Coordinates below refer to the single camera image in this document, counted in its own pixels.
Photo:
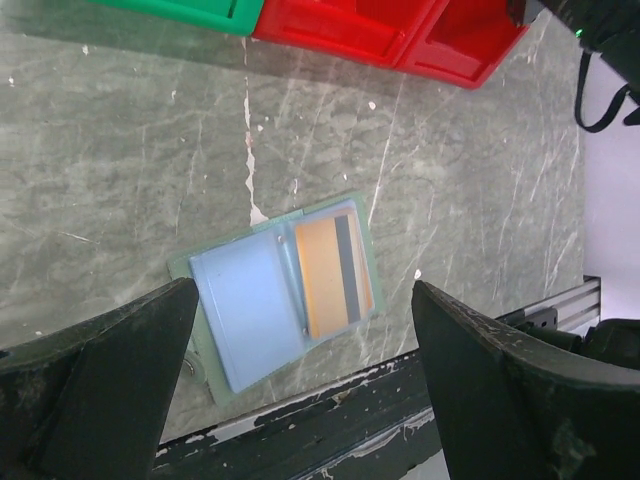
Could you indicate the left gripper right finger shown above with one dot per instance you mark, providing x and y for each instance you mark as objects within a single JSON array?
[{"x": 517, "y": 402}]

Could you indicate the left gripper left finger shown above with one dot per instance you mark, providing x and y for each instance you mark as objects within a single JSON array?
[{"x": 90, "y": 401}]

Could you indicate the mint green card holder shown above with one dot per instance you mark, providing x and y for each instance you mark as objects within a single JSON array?
[{"x": 251, "y": 319}]

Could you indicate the orange card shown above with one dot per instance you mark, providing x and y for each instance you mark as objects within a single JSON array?
[{"x": 335, "y": 275}]

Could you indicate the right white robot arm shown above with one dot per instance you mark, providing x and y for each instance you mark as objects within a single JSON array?
[{"x": 609, "y": 28}]

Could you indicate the right red plastic bin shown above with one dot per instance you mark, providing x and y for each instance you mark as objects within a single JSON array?
[{"x": 461, "y": 42}]

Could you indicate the red plastic bin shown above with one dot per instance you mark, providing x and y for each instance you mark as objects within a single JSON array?
[
  {"x": 461, "y": 42},
  {"x": 375, "y": 32}
]

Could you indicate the middle red plastic bin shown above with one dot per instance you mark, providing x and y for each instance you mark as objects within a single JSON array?
[{"x": 375, "y": 32}]

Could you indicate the green plastic bin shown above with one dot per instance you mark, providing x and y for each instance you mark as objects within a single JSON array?
[{"x": 238, "y": 17}]

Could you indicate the silver aluminium frame rail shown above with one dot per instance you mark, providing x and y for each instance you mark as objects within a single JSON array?
[{"x": 573, "y": 311}]

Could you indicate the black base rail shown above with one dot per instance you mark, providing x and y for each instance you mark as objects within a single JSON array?
[{"x": 374, "y": 424}]

